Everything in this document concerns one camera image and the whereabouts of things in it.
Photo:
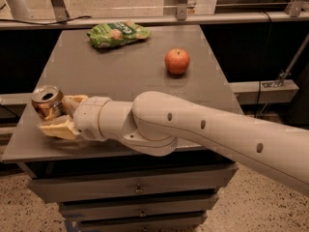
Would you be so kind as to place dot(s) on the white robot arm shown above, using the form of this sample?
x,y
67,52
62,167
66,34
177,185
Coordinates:
x,y
154,121

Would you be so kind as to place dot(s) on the orange soda can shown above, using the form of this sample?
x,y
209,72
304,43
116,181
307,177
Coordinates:
x,y
47,101

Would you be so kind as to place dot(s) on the red apple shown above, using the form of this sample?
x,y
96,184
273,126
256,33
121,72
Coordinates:
x,y
177,61

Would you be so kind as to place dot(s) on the top grey drawer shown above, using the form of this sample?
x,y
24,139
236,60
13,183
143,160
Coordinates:
x,y
133,183

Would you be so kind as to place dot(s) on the middle grey drawer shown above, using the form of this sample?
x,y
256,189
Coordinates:
x,y
139,207

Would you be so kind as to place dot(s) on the grey metal bracket centre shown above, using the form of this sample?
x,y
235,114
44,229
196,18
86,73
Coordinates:
x,y
181,11

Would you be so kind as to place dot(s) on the grey drawer cabinet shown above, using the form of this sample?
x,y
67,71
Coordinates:
x,y
120,74

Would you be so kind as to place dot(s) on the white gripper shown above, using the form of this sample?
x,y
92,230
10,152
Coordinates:
x,y
87,118

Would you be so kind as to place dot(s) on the grey metal bracket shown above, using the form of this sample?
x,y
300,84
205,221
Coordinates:
x,y
60,10
181,11

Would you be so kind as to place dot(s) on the grey metal rail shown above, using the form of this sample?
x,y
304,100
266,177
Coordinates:
x,y
84,21

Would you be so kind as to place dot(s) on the grey metal bracket left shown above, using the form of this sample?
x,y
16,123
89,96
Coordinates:
x,y
60,10

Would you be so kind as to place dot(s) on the green chip bag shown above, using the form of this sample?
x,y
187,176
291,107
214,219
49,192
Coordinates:
x,y
110,35

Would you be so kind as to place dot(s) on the grey drawer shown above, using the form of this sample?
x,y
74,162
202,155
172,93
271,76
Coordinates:
x,y
142,224
133,183
139,207

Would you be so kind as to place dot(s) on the bottom grey drawer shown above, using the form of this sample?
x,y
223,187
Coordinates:
x,y
142,224

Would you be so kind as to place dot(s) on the white pipe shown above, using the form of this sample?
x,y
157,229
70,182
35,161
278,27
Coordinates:
x,y
19,9

